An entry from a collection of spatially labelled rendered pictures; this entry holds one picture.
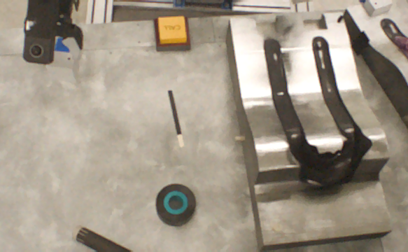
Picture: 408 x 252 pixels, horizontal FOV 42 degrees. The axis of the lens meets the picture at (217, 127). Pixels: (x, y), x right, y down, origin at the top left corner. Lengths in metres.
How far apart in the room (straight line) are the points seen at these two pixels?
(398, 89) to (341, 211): 0.33
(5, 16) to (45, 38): 1.45
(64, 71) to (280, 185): 0.48
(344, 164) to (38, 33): 0.63
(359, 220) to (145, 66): 0.57
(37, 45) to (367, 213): 0.69
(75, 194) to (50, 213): 0.06
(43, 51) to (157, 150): 0.35
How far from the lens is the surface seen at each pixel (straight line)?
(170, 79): 1.22
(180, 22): 1.26
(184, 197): 1.08
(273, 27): 1.24
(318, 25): 1.27
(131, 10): 2.06
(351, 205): 1.11
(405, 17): 1.37
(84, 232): 1.07
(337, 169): 1.11
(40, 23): 0.93
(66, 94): 1.22
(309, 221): 1.07
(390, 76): 1.27
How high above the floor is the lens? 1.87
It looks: 66 degrees down
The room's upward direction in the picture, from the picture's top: 12 degrees clockwise
